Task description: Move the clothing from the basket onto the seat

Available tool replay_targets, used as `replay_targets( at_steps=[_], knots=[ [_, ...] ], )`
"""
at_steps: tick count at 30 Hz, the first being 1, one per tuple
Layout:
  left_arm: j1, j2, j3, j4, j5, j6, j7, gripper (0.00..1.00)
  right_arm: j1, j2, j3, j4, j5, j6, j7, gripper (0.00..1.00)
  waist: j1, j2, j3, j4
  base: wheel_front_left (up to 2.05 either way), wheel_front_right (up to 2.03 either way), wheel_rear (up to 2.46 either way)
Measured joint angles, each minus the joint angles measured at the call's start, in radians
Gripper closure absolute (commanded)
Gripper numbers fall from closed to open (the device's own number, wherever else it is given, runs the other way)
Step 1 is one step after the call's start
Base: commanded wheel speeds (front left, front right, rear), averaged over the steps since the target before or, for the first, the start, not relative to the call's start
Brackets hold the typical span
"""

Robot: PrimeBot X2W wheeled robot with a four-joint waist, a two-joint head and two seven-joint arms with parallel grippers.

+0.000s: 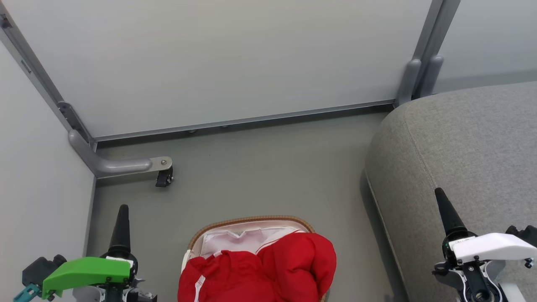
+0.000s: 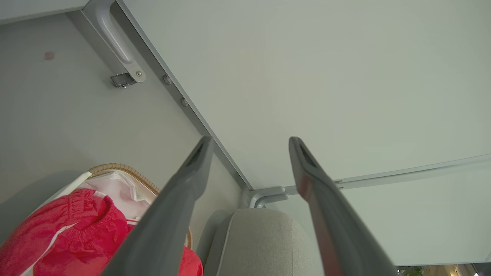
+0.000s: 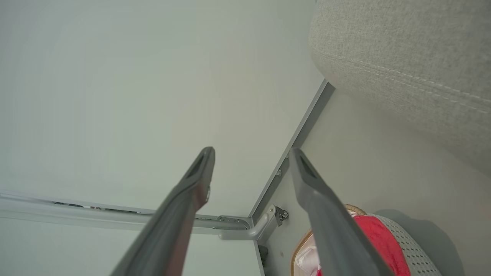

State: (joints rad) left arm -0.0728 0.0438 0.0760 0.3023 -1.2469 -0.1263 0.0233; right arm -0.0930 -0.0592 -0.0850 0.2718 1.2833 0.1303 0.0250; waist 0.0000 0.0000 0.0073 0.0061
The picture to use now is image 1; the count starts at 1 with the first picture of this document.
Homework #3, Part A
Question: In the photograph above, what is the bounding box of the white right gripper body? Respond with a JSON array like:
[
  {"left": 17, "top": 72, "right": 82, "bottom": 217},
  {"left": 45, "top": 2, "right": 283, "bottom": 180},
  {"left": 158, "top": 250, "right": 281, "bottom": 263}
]
[{"left": 433, "top": 225, "right": 537, "bottom": 302}]

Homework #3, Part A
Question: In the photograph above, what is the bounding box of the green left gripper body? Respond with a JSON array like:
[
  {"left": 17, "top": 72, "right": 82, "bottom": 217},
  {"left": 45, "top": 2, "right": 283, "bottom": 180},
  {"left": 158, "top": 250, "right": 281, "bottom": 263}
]
[{"left": 22, "top": 255, "right": 158, "bottom": 302}]

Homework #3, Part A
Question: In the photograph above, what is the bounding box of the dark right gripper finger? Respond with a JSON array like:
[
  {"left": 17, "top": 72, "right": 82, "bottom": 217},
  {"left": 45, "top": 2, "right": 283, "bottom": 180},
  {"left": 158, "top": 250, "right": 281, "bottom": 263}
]
[
  {"left": 434, "top": 187, "right": 460, "bottom": 249},
  {"left": 438, "top": 187, "right": 477, "bottom": 239}
]

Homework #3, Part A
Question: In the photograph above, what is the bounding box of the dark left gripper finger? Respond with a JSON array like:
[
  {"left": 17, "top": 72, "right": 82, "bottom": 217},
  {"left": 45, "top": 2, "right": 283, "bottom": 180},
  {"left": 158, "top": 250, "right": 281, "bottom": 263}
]
[
  {"left": 121, "top": 205, "right": 134, "bottom": 258},
  {"left": 109, "top": 205, "right": 124, "bottom": 258}
]

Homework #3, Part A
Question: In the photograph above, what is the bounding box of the red garment with white stripes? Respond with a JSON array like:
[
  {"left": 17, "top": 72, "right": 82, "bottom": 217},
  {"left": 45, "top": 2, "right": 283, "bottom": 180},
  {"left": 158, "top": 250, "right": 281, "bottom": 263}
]
[{"left": 177, "top": 232, "right": 337, "bottom": 302}]

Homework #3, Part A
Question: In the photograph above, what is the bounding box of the grey fabric sofa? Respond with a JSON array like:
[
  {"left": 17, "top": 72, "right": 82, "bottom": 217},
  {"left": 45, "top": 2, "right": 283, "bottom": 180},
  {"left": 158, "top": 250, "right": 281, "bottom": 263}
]
[{"left": 364, "top": 81, "right": 537, "bottom": 302}]

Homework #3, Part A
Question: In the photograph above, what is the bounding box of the black caster wheel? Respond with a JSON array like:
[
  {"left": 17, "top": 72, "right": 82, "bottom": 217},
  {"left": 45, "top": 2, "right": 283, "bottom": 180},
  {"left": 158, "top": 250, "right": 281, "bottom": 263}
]
[{"left": 155, "top": 167, "right": 174, "bottom": 188}]

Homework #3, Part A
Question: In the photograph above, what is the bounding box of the grey metal partition foot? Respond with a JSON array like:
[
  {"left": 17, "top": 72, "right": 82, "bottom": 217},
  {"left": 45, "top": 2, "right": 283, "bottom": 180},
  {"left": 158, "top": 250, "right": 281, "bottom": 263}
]
[{"left": 68, "top": 129, "right": 173, "bottom": 179}]

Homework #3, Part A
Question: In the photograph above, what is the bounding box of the brown wicker laundry basket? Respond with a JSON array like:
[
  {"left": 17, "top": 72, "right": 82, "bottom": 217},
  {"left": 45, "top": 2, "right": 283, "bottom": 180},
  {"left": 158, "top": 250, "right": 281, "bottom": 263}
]
[{"left": 182, "top": 215, "right": 328, "bottom": 302}]

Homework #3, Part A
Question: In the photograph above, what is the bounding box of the teal cable plug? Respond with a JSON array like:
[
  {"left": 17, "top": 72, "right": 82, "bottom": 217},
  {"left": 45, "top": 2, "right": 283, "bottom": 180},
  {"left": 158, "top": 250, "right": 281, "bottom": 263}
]
[{"left": 13, "top": 283, "right": 43, "bottom": 302}]

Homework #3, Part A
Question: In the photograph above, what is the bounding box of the grey partition corner post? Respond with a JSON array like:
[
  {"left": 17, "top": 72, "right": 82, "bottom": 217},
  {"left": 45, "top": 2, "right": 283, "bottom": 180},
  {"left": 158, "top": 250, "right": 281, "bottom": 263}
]
[{"left": 394, "top": 0, "right": 462, "bottom": 108}]

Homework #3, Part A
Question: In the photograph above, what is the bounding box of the grey partition base rail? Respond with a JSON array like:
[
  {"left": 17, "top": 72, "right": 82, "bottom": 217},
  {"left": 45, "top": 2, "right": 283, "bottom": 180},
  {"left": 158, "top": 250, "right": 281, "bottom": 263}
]
[{"left": 92, "top": 99, "right": 397, "bottom": 143}]

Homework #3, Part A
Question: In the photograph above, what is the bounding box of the grey slanted partition frame post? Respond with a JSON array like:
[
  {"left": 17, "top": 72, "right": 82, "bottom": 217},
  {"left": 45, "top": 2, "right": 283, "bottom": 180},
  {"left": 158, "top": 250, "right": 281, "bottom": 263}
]
[{"left": 0, "top": 13, "right": 98, "bottom": 148}]

